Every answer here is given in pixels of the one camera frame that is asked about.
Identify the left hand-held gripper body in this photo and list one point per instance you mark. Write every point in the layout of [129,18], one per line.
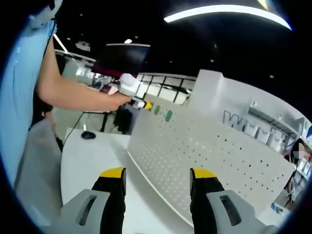
[130,85]

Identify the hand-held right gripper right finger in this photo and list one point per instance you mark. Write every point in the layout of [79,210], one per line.
[231,214]

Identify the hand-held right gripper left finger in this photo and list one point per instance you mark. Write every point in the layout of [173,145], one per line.
[87,212]

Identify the green hook assembly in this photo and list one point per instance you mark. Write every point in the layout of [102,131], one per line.
[168,116]
[156,111]

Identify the white perforated mounting plate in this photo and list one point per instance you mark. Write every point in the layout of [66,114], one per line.
[207,156]

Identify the kiosk display screen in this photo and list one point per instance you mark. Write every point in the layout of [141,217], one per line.
[109,89]

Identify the black office chair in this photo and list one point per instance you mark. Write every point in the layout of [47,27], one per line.
[123,120]

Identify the hanging black screen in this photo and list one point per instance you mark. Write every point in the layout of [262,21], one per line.
[122,58]

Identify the white ceiling projector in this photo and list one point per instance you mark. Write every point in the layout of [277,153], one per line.
[83,45]

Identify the black computer mouse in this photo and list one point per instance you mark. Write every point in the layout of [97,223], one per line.
[88,134]

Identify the short ceiling light strip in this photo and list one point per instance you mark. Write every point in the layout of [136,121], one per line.
[59,42]

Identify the metal shelf rack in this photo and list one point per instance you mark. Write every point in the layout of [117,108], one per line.
[273,131]

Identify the operator in blue shirt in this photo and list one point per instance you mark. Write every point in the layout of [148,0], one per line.
[22,97]

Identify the curved ceiling light strip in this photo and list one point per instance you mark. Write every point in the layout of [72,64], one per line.
[219,11]

